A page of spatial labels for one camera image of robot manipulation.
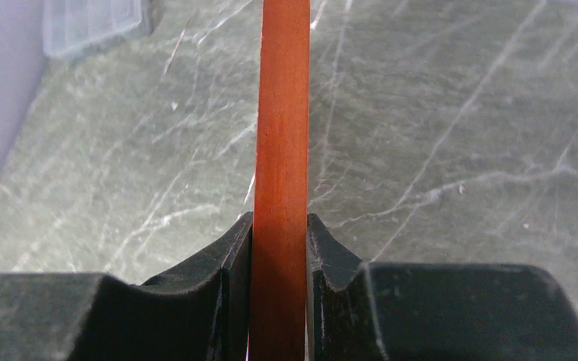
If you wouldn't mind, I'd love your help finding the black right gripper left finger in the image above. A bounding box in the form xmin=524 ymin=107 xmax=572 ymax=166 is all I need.
xmin=0 ymin=213 xmax=253 ymax=360

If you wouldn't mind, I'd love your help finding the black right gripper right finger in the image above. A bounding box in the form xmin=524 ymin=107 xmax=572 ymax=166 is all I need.
xmin=306 ymin=214 xmax=578 ymax=360

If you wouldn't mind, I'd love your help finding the orange wooden picture frame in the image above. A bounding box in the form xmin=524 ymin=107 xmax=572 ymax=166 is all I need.
xmin=249 ymin=1 xmax=311 ymax=360

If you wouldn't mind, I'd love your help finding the clear plastic compartment box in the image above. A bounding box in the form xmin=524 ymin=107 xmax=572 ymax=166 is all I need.
xmin=42 ymin=0 xmax=152 ymax=62

